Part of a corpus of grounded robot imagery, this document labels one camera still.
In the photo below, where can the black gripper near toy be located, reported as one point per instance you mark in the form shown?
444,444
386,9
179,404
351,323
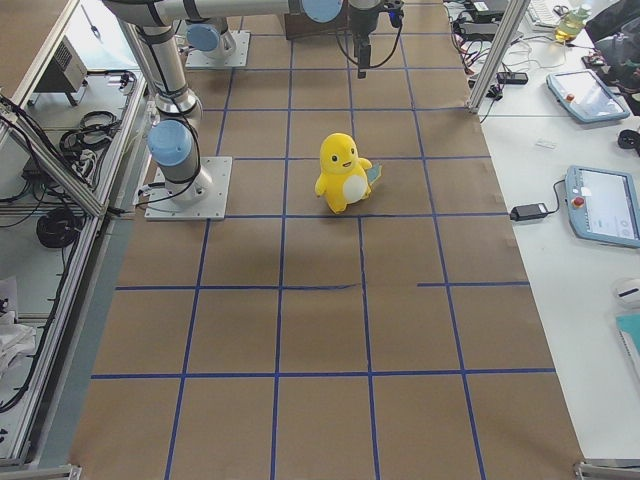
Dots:
361,26

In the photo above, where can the silver robot arm near toy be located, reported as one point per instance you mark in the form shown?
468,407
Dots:
173,142

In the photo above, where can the silver robot arm near drawer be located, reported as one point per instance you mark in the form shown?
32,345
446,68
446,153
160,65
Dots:
211,37

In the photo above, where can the yellow plush dinosaur toy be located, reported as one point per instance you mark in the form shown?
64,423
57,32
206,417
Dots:
343,176

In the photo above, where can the yellow liquid bottle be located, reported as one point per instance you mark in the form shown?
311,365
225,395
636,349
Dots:
572,23

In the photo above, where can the blue teach pendant far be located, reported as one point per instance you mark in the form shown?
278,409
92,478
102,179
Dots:
585,97

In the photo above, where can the blue teach pendant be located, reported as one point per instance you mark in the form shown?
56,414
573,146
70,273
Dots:
585,97
602,206

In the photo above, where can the black power adapter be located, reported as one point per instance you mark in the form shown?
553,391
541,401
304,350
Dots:
528,212

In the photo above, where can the blue teach pendant near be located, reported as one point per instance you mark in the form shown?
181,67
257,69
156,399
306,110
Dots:
602,206

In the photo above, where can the grey control box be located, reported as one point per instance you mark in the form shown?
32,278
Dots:
66,73

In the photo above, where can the white crumpled cloth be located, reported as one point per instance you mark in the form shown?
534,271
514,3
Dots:
17,340

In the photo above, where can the aluminium frame post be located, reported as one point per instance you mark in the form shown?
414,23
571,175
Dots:
511,20

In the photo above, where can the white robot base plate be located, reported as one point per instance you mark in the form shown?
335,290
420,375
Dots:
205,199

